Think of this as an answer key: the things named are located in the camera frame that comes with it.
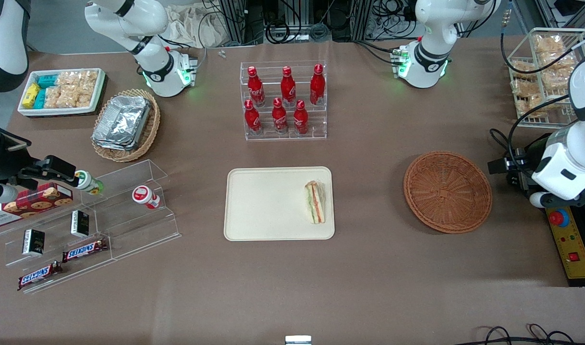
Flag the white rectangular snack bin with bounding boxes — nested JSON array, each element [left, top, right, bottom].
[[17, 68, 107, 118]]

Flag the brown round wicker basket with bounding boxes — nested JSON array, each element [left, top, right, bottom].
[[403, 151, 493, 235]]

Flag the clear acrylic bottle rack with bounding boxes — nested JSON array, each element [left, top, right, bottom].
[[240, 61, 328, 141]]

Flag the red cola bottle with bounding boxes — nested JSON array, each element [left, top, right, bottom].
[[247, 66, 266, 107], [280, 66, 297, 107], [310, 64, 326, 106], [244, 100, 262, 136], [272, 98, 288, 135], [293, 100, 309, 136]]

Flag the Snickers chocolate bar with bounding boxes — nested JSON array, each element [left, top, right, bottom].
[[17, 261, 63, 291], [62, 238, 109, 263]]

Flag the aluminium frame post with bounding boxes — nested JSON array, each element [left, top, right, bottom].
[[224, 0, 248, 45]]

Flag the small black box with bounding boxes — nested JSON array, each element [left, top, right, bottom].
[[22, 229, 46, 257], [71, 210, 90, 239]]

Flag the clear acrylic stepped shelf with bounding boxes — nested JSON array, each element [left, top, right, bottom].
[[0, 159, 182, 294]]

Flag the small bottle red lid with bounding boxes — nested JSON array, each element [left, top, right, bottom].
[[132, 185, 161, 210]]

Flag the stacked aluminium foil trays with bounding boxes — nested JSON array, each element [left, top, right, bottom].
[[92, 95, 152, 152]]

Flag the black appliance power cable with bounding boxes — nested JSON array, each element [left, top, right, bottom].
[[490, 128, 547, 214]]

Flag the triangle sandwich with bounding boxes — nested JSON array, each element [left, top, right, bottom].
[[304, 180, 327, 225]]

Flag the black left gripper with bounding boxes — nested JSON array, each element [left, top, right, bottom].
[[488, 157, 528, 175]]

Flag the light tan wicker basket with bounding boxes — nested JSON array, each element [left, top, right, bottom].
[[91, 89, 161, 163]]

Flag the black appliance yellow control panel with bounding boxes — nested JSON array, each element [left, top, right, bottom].
[[515, 132, 585, 288]]

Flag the black side box metal plate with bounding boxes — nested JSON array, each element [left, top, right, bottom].
[[513, 173, 537, 193]]

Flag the white wire rack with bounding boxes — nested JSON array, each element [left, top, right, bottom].
[[507, 27, 585, 129]]

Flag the crumpled beige cloth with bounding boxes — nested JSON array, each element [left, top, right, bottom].
[[164, 4, 228, 48]]

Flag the bagged rice cracker snack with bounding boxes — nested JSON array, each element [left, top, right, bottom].
[[533, 34, 564, 53], [539, 50, 576, 71], [511, 79, 538, 98], [526, 93, 547, 117], [60, 86, 94, 109], [79, 70, 99, 94], [510, 60, 537, 80], [43, 86, 63, 109], [541, 67, 574, 91], [57, 71, 81, 88]]

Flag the small bottle green lid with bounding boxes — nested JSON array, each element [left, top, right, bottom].
[[74, 170, 104, 196]]

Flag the black floor cables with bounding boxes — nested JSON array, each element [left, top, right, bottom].
[[467, 324, 576, 345]]

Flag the yellow snack packet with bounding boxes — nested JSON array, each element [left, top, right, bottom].
[[22, 82, 41, 108]]

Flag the beige plastic tray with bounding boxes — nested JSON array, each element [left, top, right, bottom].
[[224, 166, 336, 242]]

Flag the red cookie box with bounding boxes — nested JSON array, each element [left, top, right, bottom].
[[0, 183, 74, 229]]

